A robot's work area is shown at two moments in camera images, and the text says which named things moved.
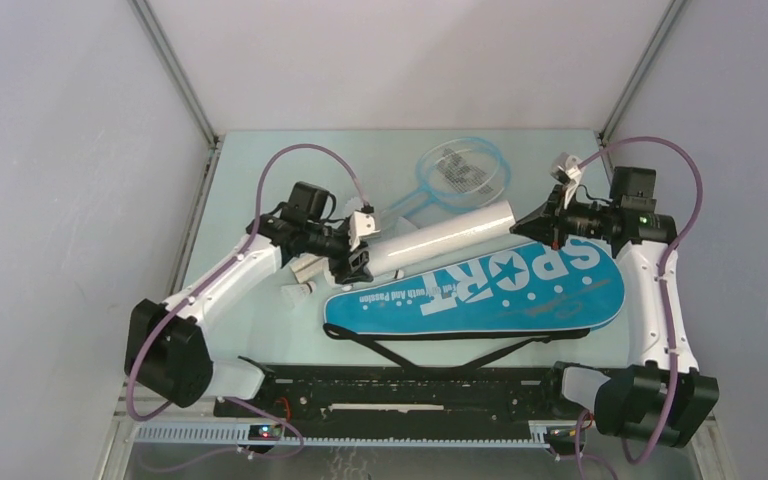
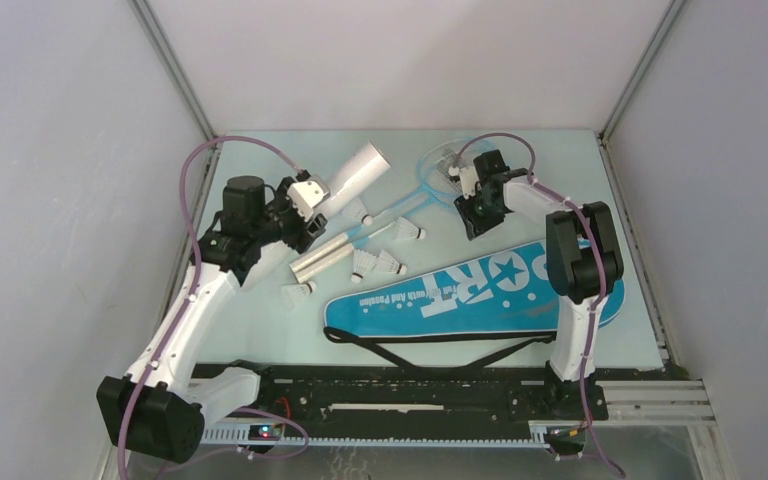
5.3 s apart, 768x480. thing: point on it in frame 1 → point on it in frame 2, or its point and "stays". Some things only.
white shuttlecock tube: [414, 242] → [354, 176]
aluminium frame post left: [171, 68] stays
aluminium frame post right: [641, 70] stays
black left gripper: [357, 271] → [300, 240]
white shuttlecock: [294, 293] stays
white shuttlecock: [352, 205] stays
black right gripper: [549, 225] → [474, 225]
